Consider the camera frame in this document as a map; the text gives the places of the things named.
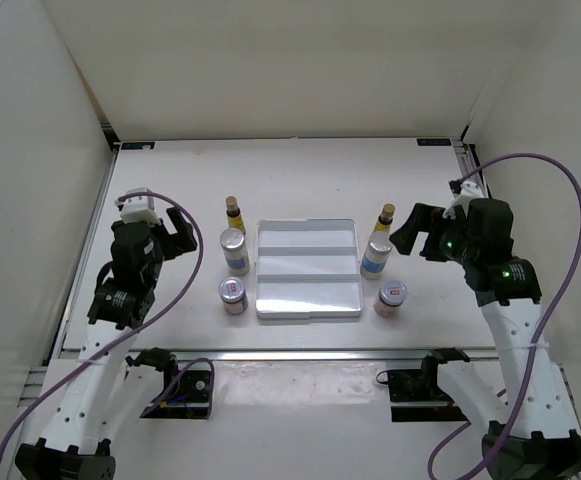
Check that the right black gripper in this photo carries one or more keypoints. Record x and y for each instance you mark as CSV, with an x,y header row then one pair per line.
x,y
425,219

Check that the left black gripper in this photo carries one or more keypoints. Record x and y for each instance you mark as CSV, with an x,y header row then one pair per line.
x,y
174,242

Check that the blue label shaker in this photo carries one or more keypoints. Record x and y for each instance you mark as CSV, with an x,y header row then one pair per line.
x,y
233,244
376,255

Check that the white lid jar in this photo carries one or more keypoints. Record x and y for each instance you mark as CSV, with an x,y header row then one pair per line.
x,y
390,297
232,293

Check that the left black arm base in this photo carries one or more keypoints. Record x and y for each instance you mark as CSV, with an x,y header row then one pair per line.
x,y
188,393

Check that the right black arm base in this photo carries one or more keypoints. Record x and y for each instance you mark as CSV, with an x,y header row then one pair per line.
x,y
412,400

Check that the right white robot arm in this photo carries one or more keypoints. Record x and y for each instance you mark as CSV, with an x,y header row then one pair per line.
x,y
530,433

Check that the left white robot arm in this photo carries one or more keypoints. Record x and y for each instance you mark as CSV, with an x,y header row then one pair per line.
x,y
109,387

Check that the right yellow label sauce bottle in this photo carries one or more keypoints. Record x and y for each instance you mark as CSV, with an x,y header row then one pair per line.
x,y
385,219

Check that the yellow label sauce bottle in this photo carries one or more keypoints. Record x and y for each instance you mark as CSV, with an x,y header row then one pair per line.
x,y
234,215
385,219

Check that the left yellow label sauce bottle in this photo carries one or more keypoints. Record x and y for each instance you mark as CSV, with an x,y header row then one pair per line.
x,y
234,215

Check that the white divided organizer tray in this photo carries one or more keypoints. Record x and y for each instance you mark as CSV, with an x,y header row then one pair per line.
x,y
307,270

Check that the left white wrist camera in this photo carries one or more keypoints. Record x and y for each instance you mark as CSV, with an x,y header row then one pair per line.
x,y
136,204

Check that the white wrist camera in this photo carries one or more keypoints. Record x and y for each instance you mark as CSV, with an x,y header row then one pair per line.
x,y
463,193
136,204

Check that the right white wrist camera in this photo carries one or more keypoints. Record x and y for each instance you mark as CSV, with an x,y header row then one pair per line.
x,y
463,193

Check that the aluminium right rail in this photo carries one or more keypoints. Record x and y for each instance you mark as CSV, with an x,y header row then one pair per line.
x,y
468,162

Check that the aluminium rail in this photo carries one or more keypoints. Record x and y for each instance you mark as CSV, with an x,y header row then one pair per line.
x,y
56,347
275,355
468,162

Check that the aluminium left rail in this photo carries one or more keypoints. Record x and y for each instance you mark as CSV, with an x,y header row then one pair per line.
x,y
56,347

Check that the aluminium front rail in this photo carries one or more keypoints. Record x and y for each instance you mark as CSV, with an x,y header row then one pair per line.
x,y
275,355

